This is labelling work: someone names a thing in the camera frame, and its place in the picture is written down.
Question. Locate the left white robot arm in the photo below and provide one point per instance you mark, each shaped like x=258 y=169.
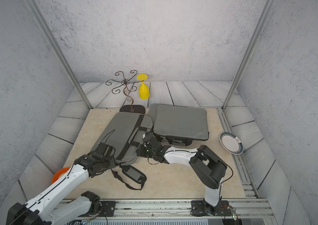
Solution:
x=42 y=209

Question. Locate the yellow plastic wine glass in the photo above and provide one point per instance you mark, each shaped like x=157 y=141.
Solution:
x=144 y=92

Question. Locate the grey zippered laptop bag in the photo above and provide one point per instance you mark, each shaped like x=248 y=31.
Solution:
x=125 y=133

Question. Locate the orange round object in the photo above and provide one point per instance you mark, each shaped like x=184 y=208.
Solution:
x=59 y=174

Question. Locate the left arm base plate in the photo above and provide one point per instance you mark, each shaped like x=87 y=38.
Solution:
x=105 y=208

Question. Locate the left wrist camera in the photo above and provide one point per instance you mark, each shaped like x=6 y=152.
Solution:
x=104 y=149

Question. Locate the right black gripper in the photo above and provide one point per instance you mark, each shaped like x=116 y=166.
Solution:
x=141 y=147

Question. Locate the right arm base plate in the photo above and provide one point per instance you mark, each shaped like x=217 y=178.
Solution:
x=200 y=208

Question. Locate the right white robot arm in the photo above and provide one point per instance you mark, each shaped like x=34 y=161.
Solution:
x=209 y=167

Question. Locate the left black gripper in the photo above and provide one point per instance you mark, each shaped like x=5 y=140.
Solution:
x=113 y=163

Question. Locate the white plate green rim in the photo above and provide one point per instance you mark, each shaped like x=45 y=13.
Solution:
x=231 y=143

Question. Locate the copper wire stand dark base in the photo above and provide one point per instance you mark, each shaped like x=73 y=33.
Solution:
x=126 y=86

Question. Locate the aluminium front rail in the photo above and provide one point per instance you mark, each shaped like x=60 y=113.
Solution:
x=243 y=209

